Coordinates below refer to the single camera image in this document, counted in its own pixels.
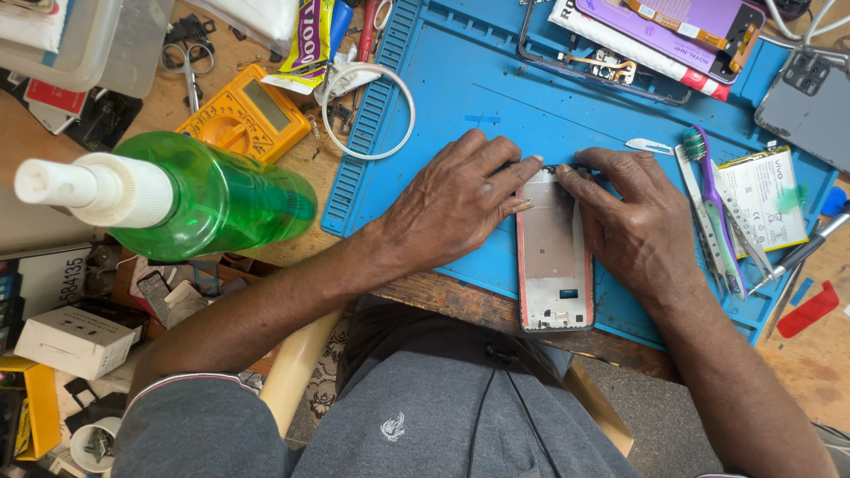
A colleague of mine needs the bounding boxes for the black and silver screwdriver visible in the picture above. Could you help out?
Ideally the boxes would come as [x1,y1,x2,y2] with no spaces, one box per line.
[748,210,850,294]

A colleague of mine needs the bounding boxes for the black cord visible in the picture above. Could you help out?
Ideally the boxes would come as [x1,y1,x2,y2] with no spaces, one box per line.
[465,343,564,478]

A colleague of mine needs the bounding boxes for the white cardboard box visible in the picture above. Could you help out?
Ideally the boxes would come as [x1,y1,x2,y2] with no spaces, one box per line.
[14,305,138,381]

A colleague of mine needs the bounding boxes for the person's right hand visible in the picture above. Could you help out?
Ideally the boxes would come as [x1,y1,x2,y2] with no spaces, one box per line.
[554,146,703,304]

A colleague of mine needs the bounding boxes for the silver phone frame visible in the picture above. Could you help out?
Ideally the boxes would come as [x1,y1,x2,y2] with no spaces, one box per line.
[515,164,596,333]

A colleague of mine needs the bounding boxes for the black phone frame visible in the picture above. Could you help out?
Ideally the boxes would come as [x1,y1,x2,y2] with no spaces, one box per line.
[517,0,693,108]

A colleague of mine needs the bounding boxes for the white phone battery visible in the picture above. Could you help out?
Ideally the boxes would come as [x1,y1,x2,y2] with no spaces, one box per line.
[716,145,810,259]

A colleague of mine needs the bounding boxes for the red plastic pry tool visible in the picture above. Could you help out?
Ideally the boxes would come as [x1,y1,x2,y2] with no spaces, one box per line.
[776,279,841,339]

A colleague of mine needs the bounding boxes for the red-handled screwdriver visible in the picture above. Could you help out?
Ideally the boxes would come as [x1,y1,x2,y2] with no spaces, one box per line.
[357,0,384,65]

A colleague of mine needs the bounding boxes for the grey-handled scissors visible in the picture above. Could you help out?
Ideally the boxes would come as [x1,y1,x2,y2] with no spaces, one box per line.
[161,41,216,115]

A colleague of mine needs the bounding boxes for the heap of phone parts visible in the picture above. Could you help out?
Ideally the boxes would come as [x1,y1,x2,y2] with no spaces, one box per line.
[109,249,281,333]

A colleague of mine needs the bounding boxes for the purple toothbrush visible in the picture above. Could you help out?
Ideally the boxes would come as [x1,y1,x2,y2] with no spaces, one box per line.
[681,124,749,301]

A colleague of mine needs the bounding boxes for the yellow digital multimeter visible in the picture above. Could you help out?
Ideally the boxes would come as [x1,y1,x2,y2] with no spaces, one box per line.
[175,64,312,166]

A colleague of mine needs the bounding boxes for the white cables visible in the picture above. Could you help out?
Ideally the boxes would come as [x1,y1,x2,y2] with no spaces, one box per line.
[762,0,850,50]

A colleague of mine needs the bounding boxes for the silver tweezers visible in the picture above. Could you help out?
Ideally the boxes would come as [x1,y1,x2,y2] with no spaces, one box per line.
[675,144,729,297]
[709,158,779,281]

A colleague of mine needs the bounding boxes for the white cup with screws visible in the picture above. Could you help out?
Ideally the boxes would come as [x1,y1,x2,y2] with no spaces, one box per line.
[69,416,123,474]

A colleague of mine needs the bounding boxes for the clear plastic container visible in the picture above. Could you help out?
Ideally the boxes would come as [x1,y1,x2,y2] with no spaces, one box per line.
[0,0,175,100]

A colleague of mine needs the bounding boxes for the yellow and purple glue tube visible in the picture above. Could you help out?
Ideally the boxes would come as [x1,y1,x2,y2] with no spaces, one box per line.
[260,0,336,96]

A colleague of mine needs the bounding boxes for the green spray bottle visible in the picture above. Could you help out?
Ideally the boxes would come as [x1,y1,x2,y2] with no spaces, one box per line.
[14,130,319,262]

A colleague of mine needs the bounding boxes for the white and red packet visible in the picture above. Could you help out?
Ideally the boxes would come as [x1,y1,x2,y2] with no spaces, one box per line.
[548,0,733,103]

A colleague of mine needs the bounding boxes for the blue-handled tool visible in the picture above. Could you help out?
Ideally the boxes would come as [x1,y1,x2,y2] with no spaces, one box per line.
[328,0,355,62]

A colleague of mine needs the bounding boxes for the beige wooden chair part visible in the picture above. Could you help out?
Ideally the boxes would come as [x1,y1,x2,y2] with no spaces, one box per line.
[258,305,348,440]

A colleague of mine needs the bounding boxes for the white printed box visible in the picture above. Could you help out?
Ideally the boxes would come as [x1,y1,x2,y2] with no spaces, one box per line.
[0,242,93,321]

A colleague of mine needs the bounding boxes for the yellow box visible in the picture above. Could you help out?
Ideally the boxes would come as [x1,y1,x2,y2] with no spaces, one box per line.
[0,355,62,462]

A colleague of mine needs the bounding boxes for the red and white card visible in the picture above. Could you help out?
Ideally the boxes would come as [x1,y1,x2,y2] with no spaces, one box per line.
[24,77,89,120]

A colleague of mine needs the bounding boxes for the black flat box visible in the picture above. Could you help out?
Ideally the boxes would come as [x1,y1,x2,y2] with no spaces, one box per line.
[62,89,144,153]

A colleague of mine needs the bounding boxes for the white plastic ring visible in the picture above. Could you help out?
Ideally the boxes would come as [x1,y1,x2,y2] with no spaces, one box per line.
[321,62,417,162]

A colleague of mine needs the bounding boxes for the grey phone back cover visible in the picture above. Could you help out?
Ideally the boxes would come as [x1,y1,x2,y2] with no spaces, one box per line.
[754,44,850,175]

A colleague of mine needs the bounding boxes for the blue plastic pick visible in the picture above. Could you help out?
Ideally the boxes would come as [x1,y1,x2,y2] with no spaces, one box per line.
[821,186,850,219]

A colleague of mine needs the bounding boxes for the purple phone back cover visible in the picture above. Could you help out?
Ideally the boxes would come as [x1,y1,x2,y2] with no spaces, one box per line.
[574,0,767,85]

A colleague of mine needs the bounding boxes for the small metal blade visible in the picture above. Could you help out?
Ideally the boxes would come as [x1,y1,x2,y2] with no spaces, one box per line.
[624,137,676,157]

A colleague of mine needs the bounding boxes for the blue silicone repair mat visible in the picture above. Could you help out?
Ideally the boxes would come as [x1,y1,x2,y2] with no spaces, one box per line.
[320,0,842,351]

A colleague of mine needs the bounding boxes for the person's left hand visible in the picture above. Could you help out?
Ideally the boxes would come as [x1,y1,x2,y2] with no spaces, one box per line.
[371,129,545,274]

